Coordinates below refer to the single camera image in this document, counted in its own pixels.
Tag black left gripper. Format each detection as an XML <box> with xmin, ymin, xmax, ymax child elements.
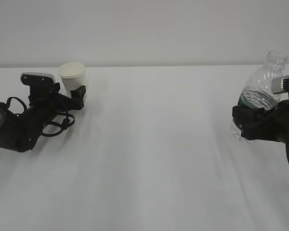
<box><xmin>29</xmin><ymin>85</ymin><xmax>86</xmax><ymax>125</ymax></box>

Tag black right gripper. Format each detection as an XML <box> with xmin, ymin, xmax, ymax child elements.
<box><xmin>232</xmin><ymin>100</ymin><xmax>289</xmax><ymax>142</ymax></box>

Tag clear water bottle green label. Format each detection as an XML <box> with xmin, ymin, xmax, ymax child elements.
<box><xmin>230</xmin><ymin>51</ymin><xmax>289</xmax><ymax>144</ymax></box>

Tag white paper cup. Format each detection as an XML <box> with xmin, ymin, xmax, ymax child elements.
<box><xmin>59</xmin><ymin>62</ymin><xmax>88</xmax><ymax>97</ymax></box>

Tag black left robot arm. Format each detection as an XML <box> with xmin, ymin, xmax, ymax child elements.
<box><xmin>0</xmin><ymin>84</ymin><xmax>86</xmax><ymax>153</ymax></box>

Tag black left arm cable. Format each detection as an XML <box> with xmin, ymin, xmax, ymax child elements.
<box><xmin>5</xmin><ymin>83</ymin><xmax>76</xmax><ymax>137</ymax></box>

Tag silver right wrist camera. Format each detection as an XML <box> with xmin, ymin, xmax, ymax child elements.
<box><xmin>271</xmin><ymin>75</ymin><xmax>289</xmax><ymax>103</ymax></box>

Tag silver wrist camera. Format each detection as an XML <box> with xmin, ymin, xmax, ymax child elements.
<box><xmin>20</xmin><ymin>73</ymin><xmax>61</xmax><ymax>102</ymax></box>
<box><xmin>271</xmin><ymin>75</ymin><xmax>289</xmax><ymax>103</ymax></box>

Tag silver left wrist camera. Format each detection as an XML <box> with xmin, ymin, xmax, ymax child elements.
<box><xmin>20</xmin><ymin>73</ymin><xmax>61</xmax><ymax>102</ymax></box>

